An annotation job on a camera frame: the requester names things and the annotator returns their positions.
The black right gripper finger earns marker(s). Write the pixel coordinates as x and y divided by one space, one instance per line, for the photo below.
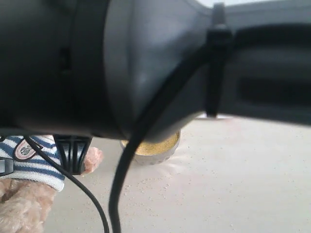
72 150

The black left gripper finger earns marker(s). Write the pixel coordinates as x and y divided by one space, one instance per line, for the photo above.
6 166

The teddy bear striped sweater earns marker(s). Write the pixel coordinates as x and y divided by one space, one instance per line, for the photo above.
27 194

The metal bowl of millet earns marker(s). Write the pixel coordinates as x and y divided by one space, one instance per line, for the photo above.
148 154

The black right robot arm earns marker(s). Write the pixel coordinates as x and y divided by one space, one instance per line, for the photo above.
92 67

